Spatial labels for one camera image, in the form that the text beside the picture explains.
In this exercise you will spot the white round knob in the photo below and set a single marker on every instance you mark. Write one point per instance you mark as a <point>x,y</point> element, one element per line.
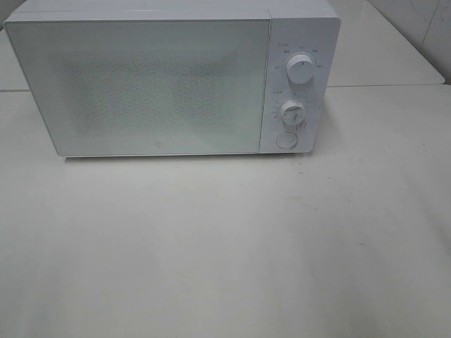
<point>300,68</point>
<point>292,112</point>

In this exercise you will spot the round white door button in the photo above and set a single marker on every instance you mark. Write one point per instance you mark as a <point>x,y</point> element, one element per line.
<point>287,140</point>

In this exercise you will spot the white microwave oven body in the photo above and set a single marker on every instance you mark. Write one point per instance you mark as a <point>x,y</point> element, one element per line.
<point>288,35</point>

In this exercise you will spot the white microwave door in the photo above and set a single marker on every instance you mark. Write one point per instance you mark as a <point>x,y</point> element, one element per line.
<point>146,88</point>

